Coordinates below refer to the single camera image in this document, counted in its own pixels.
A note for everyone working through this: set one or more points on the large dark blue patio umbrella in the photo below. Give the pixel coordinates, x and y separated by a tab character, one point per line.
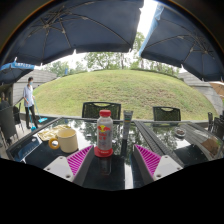
76	30

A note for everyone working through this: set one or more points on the clear red-capped drink bottle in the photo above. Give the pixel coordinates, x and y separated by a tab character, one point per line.
105	133

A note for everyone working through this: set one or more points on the dark wicker chair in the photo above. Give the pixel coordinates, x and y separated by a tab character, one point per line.
6	123
218	128
166	115
91	111

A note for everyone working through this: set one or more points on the dark blue umbrella, light-blue flap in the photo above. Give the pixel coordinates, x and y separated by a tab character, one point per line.
186	46

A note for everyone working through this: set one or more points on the blue broom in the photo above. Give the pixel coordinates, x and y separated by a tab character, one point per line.
42	119

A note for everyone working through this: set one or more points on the brown paper bag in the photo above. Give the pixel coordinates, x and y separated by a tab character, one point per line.
210	146

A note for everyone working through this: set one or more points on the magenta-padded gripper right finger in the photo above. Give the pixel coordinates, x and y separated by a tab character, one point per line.
148	160

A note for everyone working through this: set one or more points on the small round bowl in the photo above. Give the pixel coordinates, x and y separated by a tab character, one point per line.
180	132

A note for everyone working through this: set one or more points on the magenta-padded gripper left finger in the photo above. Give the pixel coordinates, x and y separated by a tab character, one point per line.
80	160

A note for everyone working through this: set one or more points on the blue umbrella with white lettering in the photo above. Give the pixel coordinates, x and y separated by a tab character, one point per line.
15	71

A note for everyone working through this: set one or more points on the grey tube with coloured label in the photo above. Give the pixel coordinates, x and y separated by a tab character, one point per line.
127	121

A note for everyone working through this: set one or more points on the beige patio umbrella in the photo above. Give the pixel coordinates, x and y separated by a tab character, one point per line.
218	88

